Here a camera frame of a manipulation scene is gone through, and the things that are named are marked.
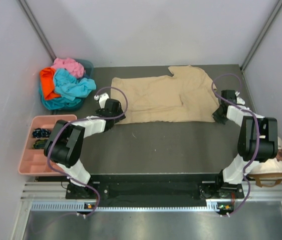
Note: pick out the cream fabric storage bag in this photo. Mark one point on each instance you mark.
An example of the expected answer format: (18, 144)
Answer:
(269, 173)

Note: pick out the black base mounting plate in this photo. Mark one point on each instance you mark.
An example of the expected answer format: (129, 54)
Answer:
(149, 194)

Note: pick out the beige t shirt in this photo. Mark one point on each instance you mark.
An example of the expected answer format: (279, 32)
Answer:
(187, 95)

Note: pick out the pink t shirt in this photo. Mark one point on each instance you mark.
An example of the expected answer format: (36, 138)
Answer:
(72, 66)

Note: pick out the dark patterned rolled item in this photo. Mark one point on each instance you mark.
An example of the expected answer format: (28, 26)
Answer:
(39, 144)
(41, 133)

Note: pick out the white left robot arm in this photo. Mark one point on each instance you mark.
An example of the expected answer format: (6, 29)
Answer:
(65, 142)

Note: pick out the aluminium frame post left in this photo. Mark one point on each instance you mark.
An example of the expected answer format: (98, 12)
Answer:
(37, 28)

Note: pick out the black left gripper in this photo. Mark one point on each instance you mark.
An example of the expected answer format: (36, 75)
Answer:
(119, 112)

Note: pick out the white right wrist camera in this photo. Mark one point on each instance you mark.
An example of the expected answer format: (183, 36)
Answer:
(239, 101)

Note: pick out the cyan t shirt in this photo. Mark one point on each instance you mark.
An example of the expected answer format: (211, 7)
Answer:
(73, 91)

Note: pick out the aluminium frame post right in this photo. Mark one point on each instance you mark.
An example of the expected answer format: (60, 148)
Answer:
(262, 34)

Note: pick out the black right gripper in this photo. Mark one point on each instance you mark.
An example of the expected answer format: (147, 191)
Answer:
(216, 117)

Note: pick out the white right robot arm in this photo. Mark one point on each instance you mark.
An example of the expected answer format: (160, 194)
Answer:
(257, 141)

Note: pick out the aluminium frame post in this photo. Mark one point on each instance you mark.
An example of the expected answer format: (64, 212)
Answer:
(262, 34)
(37, 28)

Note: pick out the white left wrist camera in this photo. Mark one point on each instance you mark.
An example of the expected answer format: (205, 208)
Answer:
(101, 99)

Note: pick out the orange t shirt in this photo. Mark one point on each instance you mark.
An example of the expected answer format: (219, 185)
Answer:
(47, 83)

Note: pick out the pink compartment tray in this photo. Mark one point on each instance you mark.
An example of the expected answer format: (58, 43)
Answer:
(33, 162)

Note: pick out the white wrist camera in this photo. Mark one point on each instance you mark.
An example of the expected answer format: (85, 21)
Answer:
(239, 101)
(101, 99)

